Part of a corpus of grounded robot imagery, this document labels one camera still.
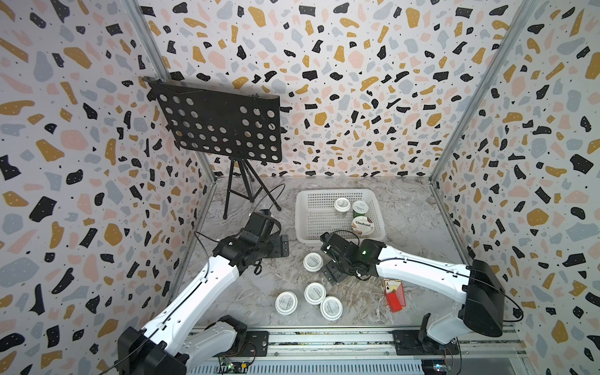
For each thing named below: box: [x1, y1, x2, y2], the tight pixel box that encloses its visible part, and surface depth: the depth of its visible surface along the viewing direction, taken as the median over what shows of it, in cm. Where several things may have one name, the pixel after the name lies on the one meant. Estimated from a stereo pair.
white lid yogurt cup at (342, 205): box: [333, 196, 351, 213], surface depth 103 cm
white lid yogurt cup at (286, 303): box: [275, 290, 299, 316], surface depth 78 cm
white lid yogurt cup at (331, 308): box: [320, 295, 343, 321], surface depth 76 cm
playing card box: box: [383, 278, 407, 308], surface depth 85 cm
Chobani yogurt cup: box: [350, 215, 375, 237], surface depth 99 cm
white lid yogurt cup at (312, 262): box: [303, 251, 324, 272], surface depth 87 cm
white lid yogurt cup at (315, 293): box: [303, 282, 327, 306], surface depth 80 cm
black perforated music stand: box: [146, 76, 283, 220], surface depth 78 cm
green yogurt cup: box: [351, 200, 370, 218], surface depth 103 cm
